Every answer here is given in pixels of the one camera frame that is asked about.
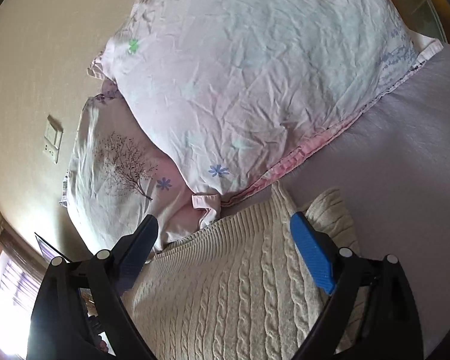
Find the beige cable knit sweater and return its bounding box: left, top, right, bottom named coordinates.
left=120, top=181, right=371, bottom=360

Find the lavender bed sheet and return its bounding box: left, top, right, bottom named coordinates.
left=218, top=42, right=450, bottom=360

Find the white floral pillow with tree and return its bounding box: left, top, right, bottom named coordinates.
left=65, top=80, right=221, bottom=254

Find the pink floral pillow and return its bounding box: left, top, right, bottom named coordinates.
left=88, top=0, right=442, bottom=205

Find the window with frame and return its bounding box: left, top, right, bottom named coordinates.
left=0, top=223, right=64, bottom=359

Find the white wall switch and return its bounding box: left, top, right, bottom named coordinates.
left=43, top=115, right=63, bottom=164

